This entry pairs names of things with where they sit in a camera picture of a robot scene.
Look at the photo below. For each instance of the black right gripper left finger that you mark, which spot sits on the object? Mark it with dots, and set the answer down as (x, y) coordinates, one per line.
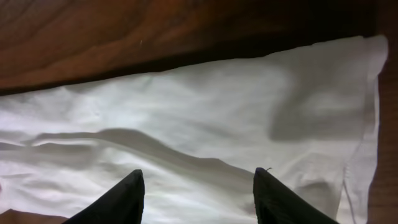
(122, 204)

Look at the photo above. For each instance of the white printed t-shirt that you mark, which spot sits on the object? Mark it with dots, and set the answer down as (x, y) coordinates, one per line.
(198, 133)

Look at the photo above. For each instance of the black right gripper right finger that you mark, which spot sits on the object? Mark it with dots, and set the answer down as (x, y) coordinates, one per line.
(277, 204)

